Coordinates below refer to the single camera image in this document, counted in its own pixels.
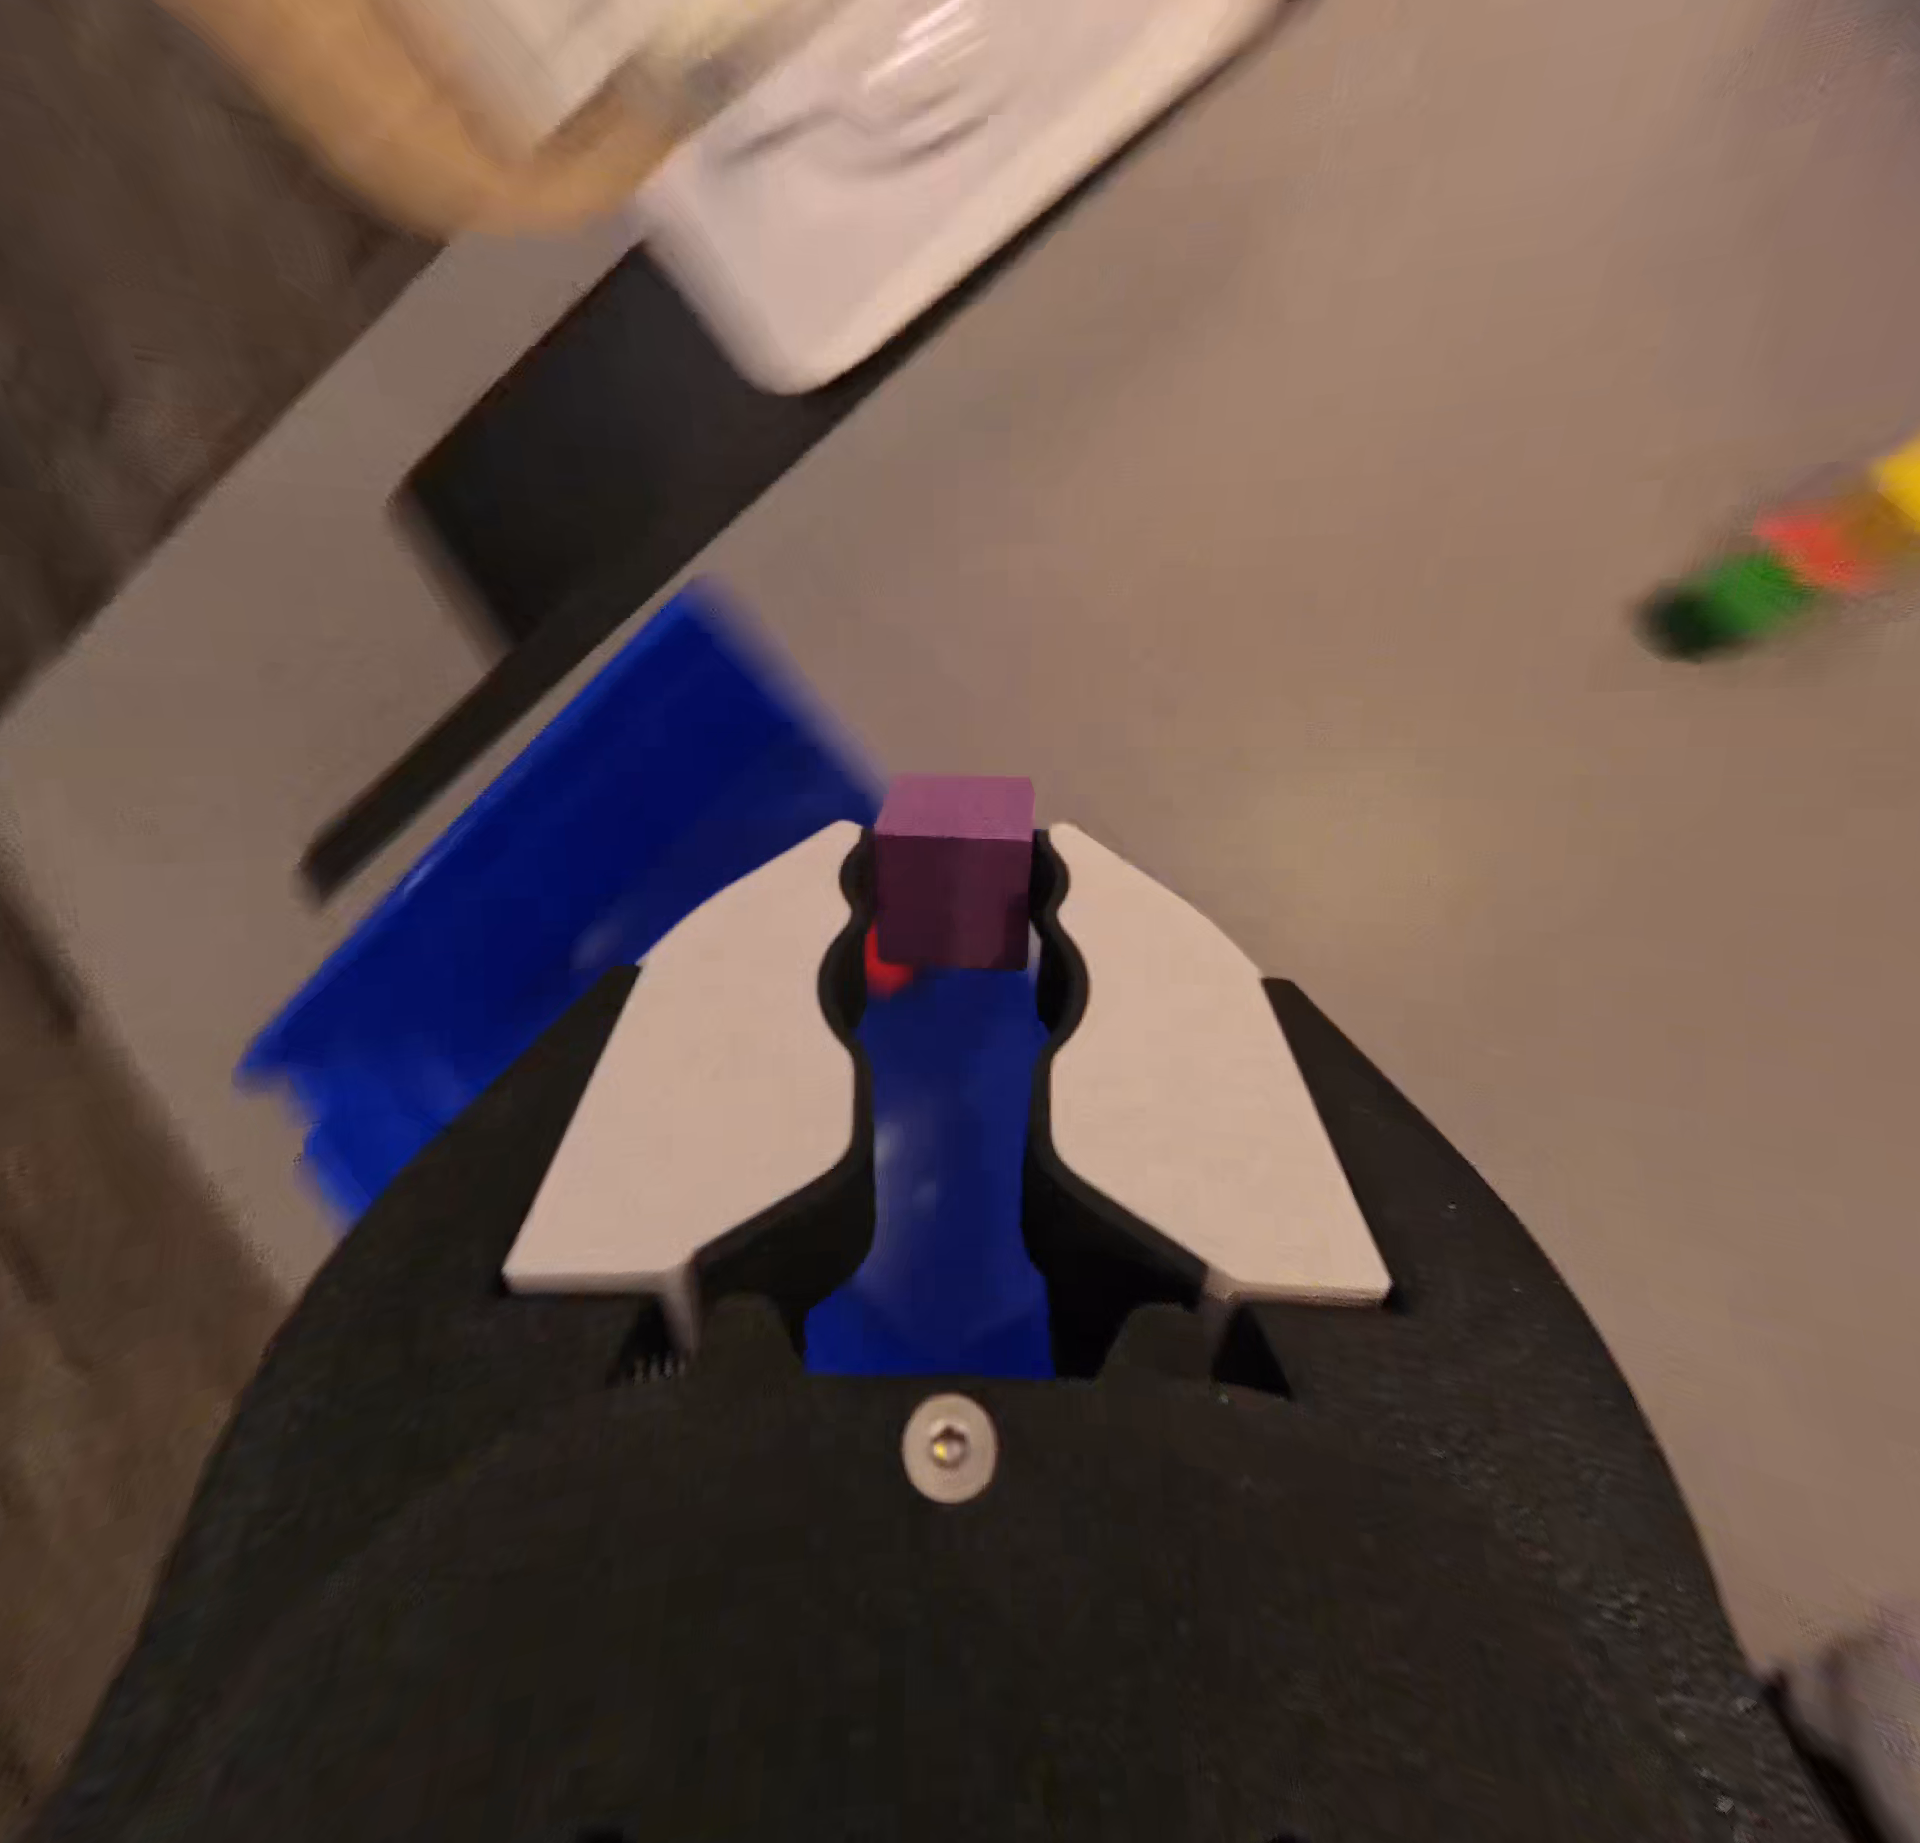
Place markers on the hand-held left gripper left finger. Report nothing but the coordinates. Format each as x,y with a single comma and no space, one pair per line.
691,1107

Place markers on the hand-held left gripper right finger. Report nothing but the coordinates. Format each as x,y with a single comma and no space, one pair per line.
1200,1107

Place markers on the red wooden cube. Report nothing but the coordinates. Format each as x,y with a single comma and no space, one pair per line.
887,964

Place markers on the blue plastic bin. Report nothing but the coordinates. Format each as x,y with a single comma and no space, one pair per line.
600,853

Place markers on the purple wooden cube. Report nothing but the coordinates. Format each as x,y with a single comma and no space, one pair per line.
952,867

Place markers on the green wooden cube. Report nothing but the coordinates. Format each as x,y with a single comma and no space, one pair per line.
1725,608

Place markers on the orange wooden cube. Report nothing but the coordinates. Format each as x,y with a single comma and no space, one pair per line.
1821,544

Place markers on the yellow wooden cube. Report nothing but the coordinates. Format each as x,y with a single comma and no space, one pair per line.
1896,493

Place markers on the person's light clothing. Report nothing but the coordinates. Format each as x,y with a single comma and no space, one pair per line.
1861,1739

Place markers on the wooden display board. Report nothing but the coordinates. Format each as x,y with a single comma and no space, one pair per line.
376,118

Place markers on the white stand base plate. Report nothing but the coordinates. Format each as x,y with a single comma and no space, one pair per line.
976,147

